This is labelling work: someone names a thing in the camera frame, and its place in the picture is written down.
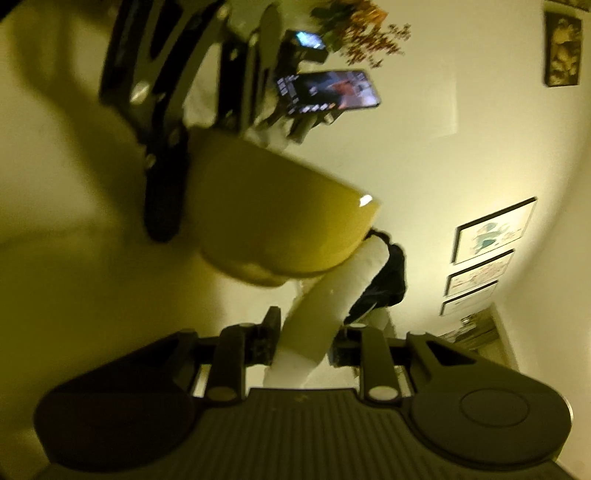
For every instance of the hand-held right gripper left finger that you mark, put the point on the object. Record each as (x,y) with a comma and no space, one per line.
(231,364)

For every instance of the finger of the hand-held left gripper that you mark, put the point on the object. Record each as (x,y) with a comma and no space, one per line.
(235,92)
(161,194)

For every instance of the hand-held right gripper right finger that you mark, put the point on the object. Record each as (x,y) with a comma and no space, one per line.
(376,364)

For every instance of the white sponge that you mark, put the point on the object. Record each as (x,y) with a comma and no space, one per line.
(318,314)

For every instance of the yellow white ceramic bowl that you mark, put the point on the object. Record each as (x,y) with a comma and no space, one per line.
(277,212)

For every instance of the black phone stand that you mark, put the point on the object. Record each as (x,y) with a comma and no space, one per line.
(300,127)

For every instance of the black fluffy coat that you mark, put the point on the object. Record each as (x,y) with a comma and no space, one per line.
(388,277)

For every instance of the smartphone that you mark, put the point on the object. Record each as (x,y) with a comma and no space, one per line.
(328,90)

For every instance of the framed pale picture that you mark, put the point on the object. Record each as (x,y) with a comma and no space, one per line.
(468,299)

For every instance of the framed pink tree picture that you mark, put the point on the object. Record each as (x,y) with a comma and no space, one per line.
(480,273)

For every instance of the orange red flower bouquet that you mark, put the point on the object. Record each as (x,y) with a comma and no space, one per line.
(364,27)

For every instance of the framed green tree picture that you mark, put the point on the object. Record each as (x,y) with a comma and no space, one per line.
(494,230)

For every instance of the dark canvas picture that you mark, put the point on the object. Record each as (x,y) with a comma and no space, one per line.
(563,46)

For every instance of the small camera with lit screen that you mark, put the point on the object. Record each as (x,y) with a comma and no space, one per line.
(309,44)

